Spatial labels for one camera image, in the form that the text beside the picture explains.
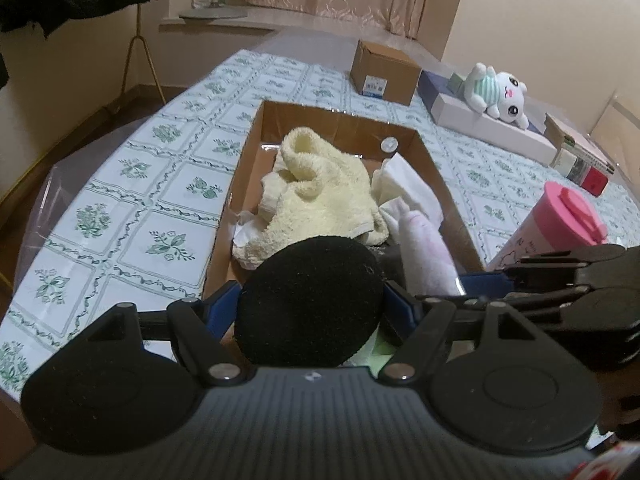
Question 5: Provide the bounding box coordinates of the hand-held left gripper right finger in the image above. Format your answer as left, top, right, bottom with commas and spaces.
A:
382, 282, 551, 385

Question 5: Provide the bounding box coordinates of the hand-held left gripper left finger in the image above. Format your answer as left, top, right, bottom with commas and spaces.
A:
65, 280, 256, 386

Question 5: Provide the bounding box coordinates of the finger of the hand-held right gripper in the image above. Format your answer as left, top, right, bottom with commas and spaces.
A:
416, 285, 601, 313
460, 244, 628, 293

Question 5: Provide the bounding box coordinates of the light green cloth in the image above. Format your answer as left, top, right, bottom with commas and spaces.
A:
350, 330, 402, 367

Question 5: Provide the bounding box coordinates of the white pink cloth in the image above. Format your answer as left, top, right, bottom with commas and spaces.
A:
390, 199, 459, 297

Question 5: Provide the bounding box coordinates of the black fuzzy round pad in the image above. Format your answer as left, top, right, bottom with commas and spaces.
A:
235, 235, 386, 369

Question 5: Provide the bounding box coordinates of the cream terry towel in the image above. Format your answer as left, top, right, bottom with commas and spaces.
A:
232, 127, 391, 271

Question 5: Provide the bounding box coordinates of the pink lidded cup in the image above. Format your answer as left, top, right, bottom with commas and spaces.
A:
487, 181, 609, 272

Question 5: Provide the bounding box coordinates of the floral tablecloth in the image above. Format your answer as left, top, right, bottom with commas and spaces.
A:
0, 50, 640, 402

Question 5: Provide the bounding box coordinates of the white flat box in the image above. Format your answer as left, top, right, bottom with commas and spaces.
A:
417, 70, 559, 166

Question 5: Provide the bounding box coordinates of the pile of thin books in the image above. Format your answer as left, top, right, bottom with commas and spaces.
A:
544, 112, 617, 177

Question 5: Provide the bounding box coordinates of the plastic wrapped wooden board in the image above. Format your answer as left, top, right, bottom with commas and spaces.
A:
589, 89, 640, 182

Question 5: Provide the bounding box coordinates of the white plush bunny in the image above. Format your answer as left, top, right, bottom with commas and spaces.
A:
463, 62, 531, 130

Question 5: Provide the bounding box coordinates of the small closed cardboard box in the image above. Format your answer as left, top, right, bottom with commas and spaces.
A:
349, 40, 424, 107

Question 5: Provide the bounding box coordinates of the gold clothes rack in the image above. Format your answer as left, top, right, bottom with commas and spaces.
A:
119, 2, 167, 104

